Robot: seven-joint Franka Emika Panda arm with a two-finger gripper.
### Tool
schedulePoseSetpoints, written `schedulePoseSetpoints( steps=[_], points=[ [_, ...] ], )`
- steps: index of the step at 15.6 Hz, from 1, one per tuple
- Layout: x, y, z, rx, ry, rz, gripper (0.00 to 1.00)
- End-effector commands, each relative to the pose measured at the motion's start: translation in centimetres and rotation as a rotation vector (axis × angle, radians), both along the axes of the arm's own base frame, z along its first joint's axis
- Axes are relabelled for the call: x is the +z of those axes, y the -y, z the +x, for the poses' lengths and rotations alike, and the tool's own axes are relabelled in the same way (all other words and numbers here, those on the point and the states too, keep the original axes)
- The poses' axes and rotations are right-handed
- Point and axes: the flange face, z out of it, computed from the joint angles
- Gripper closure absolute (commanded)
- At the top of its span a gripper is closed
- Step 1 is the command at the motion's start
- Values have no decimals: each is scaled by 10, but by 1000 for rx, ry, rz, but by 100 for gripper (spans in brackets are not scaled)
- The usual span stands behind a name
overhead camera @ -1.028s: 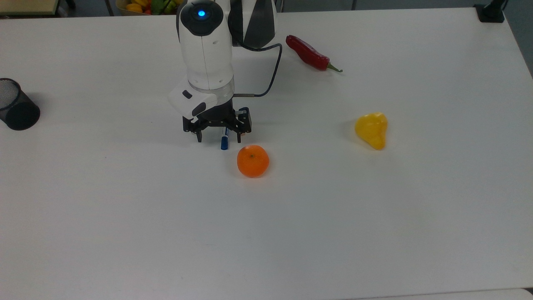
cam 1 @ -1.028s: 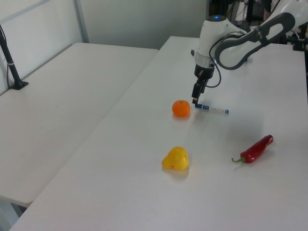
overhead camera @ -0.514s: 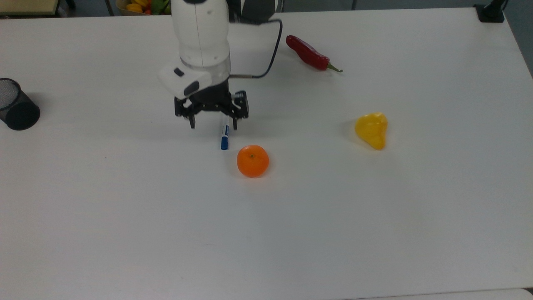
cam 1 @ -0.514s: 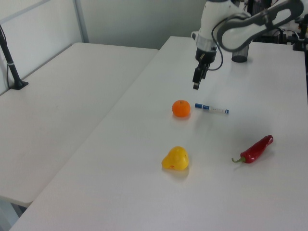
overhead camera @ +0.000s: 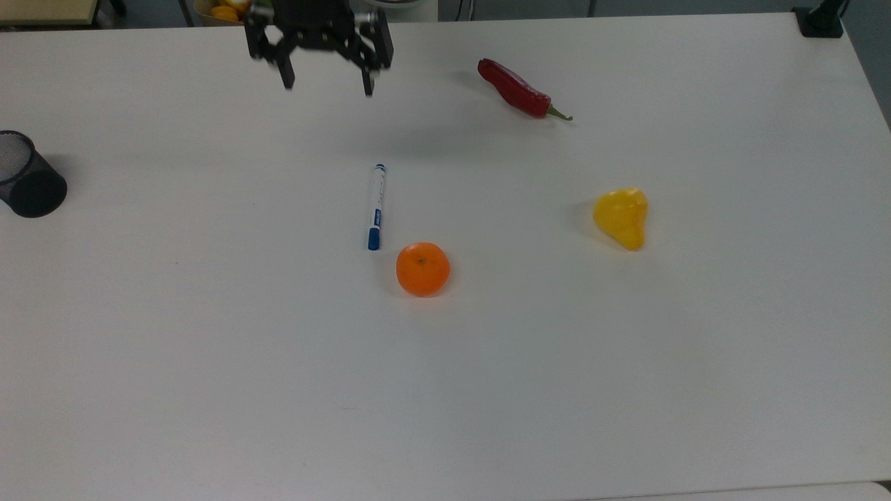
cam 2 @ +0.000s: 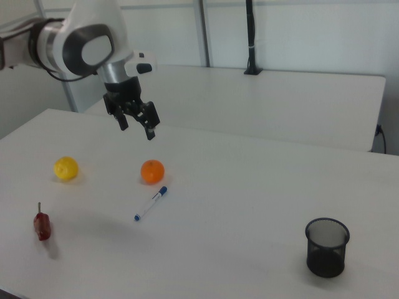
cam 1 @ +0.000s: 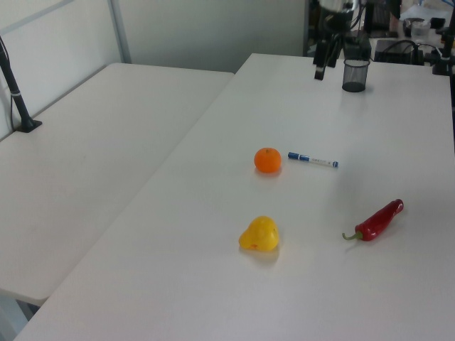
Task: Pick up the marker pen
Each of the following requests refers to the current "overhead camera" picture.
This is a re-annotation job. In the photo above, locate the wooden side table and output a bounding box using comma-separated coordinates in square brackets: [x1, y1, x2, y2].
[0, 0, 102, 27]

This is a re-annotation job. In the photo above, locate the black corner clamp mount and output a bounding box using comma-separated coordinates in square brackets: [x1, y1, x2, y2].
[792, 0, 851, 38]

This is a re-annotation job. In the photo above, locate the yellow bell pepper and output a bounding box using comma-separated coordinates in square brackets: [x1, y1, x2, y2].
[592, 187, 649, 251]

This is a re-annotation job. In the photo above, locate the blue white marker pen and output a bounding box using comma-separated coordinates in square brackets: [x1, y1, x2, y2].
[367, 164, 387, 251]

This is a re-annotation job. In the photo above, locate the red chili pepper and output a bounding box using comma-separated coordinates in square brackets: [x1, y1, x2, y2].
[477, 58, 574, 122]

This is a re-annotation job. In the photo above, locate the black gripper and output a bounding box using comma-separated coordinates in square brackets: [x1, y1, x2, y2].
[244, 0, 395, 97]

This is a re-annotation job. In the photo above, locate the black mesh pen cup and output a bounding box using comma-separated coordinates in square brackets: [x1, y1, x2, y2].
[0, 130, 68, 218]

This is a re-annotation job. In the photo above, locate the bowl with fruit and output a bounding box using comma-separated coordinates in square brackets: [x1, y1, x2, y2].
[194, 0, 253, 26]

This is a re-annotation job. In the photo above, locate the orange mandarin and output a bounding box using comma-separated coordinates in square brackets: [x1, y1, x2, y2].
[395, 241, 452, 298]

